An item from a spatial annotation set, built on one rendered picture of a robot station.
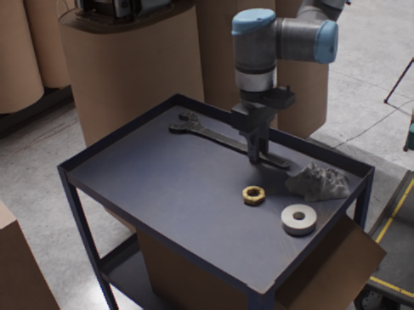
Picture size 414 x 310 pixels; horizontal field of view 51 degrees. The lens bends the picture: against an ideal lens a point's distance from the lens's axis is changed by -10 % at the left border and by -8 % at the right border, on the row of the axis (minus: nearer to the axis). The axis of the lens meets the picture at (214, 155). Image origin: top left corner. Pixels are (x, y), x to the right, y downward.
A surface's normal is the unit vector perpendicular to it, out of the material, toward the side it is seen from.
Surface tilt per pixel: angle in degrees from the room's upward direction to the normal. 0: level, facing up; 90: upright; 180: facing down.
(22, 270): 90
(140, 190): 0
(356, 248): 26
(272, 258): 0
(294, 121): 90
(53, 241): 0
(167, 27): 90
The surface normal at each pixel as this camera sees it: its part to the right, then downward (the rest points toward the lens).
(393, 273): -0.07, -0.81
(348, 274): 0.26, -0.58
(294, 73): 0.06, 0.58
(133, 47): 0.35, 0.52
